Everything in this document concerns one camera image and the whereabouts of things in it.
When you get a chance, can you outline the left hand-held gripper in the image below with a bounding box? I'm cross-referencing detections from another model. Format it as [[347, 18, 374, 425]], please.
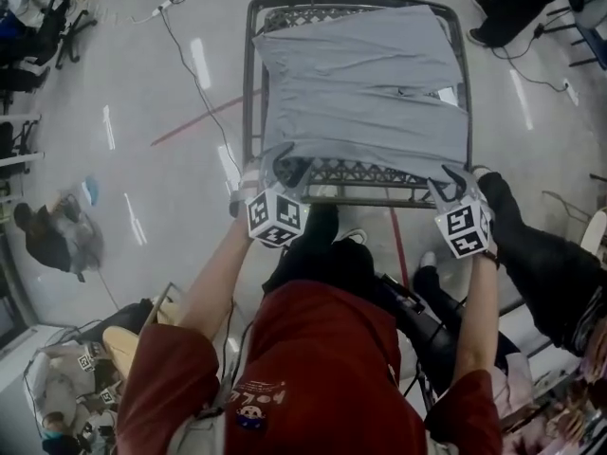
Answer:
[[230, 142, 317, 249]]

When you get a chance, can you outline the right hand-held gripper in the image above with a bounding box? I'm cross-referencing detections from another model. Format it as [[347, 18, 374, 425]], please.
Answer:
[[426, 164, 497, 261]]

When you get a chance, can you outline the grey cloth garment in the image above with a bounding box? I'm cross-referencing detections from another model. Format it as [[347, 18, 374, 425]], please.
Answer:
[[250, 3, 471, 179]]

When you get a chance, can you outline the person's right forearm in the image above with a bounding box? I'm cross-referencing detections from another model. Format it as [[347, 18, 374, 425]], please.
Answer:
[[448, 248, 503, 397]]

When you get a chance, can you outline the person's left forearm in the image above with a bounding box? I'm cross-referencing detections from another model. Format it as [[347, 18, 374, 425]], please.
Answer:
[[175, 215, 267, 345]]

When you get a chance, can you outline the dark lattice glass-top table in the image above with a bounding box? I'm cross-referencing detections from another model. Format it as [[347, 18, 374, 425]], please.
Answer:
[[241, 0, 475, 210]]

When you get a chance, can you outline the person's dark wristband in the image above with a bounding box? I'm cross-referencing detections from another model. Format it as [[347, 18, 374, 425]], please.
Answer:
[[478, 247, 502, 271]]

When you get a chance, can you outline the person's left shoe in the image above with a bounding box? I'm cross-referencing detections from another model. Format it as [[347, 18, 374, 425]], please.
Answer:
[[339, 227, 370, 247]]

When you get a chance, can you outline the black waist device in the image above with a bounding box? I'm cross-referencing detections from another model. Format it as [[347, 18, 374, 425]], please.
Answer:
[[375, 272, 427, 316]]

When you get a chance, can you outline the person's red shirt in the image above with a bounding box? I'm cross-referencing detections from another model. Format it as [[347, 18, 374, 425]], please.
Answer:
[[116, 280, 505, 455]]

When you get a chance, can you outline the blue and white floor item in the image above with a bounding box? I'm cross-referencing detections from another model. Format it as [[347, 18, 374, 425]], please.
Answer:
[[80, 174, 101, 207]]

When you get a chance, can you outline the black office chair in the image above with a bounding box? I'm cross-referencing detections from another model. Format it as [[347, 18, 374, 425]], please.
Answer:
[[40, 0, 99, 70]]

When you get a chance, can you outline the black floor cable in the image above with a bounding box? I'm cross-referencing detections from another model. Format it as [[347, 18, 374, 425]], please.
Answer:
[[158, 7, 243, 184]]

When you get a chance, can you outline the white desk frame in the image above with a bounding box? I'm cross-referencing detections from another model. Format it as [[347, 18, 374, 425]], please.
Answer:
[[0, 111, 46, 179]]

